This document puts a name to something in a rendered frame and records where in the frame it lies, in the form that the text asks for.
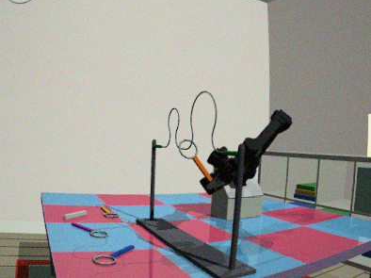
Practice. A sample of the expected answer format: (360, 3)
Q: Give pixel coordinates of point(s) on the white cylinder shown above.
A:
(75, 214)

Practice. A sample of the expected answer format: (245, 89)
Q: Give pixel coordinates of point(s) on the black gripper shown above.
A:
(223, 176)

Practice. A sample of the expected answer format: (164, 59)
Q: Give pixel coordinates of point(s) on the grey loop with yellow handle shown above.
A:
(107, 212)

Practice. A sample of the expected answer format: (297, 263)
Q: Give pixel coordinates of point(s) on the grey loop with blue handle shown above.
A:
(113, 255)

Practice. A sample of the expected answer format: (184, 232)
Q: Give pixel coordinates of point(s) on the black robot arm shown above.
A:
(254, 148)

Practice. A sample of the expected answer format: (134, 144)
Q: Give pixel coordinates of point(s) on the grey ring with purple handle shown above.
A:
(90, 230)

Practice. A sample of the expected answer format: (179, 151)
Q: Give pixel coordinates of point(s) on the orange handle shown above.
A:
(196, 160)

